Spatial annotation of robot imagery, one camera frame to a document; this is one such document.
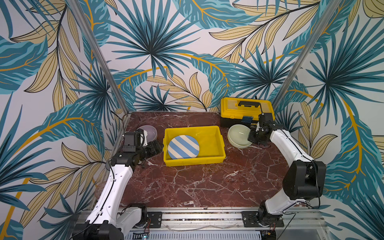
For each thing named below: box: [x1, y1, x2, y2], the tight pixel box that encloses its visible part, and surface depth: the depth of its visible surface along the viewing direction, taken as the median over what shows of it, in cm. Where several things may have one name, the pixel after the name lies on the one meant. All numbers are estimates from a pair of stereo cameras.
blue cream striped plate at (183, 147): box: [167, 135, 200, 160], surface depth 97 cm
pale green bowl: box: [227, 124, 253, 149], surface depth 92 cm
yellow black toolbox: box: [220, 97, 276, 129], surface depth 102 cm
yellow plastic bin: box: [162, 125, 227, 167], surface depth 99 cm
